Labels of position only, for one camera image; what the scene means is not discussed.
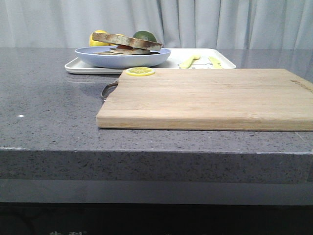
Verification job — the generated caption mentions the fried egg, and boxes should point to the fried egg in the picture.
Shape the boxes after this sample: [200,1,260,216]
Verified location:
[110,45,150,55]

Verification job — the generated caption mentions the white serving tray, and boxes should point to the white serving tray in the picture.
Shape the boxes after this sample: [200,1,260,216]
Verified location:
[65,48,236,74]

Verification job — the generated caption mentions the bread slice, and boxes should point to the bread slice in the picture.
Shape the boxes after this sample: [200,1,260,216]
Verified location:
[93,49,159,55]
[92,32,162,51]

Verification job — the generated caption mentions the lemon slice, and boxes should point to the lemon slice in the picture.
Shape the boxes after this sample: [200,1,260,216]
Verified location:
[125,67,155,76]

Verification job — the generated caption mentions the grey curtain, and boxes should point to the grey curtain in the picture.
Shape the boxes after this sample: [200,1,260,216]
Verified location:
[0,0,313,49]

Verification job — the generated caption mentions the left yellow lemon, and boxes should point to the left yellow lemon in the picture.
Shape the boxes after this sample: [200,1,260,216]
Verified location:
[89,30,110,47]

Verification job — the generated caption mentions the light blue plate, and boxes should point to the light blue plate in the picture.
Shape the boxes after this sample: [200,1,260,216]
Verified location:
[75,46,171,69]

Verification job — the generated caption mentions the yellow plastic spoon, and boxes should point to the yellow plastic spoon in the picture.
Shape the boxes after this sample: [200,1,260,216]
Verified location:
[179,54,201,69]

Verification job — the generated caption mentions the green lime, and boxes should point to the green lime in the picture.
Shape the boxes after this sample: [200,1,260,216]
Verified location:
[132,30,157,43]

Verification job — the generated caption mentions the wooden cutting board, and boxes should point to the wooden cutting board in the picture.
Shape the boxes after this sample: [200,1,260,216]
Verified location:
[96,69,313,131]

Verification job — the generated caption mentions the metal cutting board handle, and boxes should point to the metal cutting board handle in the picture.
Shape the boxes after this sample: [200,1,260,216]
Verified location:
[101,81,118,102]

